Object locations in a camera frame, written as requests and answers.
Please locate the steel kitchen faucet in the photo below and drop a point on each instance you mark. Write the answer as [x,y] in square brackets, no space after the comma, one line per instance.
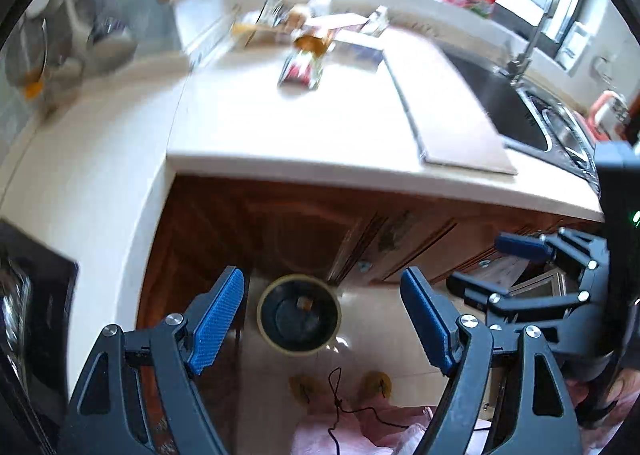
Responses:
[530,45]

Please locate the wooden kitchen cabinet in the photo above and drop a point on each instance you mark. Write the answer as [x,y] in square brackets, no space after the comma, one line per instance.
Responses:
[225,235]

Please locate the steel pot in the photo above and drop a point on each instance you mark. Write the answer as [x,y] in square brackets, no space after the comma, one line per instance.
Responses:
[27,52]
[112,42]

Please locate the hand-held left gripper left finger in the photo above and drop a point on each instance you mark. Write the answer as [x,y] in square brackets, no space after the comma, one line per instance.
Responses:
[220,320]

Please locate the tan loofah sponge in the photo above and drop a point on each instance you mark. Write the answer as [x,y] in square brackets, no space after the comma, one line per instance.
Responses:
[312,41]

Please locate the red strawberry milk carton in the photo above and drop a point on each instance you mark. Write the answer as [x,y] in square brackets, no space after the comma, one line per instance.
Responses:
[300,70]

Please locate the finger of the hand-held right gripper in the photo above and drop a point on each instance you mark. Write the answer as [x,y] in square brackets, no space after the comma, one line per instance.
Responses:
[480,287]
[522,246]

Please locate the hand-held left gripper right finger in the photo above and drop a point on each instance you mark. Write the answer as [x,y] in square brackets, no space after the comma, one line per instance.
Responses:
[430,325]

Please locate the stainless steel sink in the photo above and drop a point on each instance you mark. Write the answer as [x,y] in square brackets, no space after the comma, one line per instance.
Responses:
[500,100]

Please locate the brown cardboard sheet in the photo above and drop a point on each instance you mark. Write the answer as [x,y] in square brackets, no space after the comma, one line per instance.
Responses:
[450,110]

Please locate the black gas stove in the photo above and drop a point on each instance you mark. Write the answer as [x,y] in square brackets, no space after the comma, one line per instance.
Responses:
[30,315]

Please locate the white wall socket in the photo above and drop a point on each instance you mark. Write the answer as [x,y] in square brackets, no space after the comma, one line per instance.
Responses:
[574,45]

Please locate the person's right yellow slipper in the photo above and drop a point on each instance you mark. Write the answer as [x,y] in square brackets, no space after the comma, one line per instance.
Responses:
[377,384]

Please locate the round cream-rimmed waste bin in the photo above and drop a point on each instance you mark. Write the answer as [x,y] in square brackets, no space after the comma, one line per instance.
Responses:
[300,322]

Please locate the person's pink pants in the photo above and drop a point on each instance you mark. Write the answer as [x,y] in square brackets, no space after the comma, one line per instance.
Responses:
[360,430]

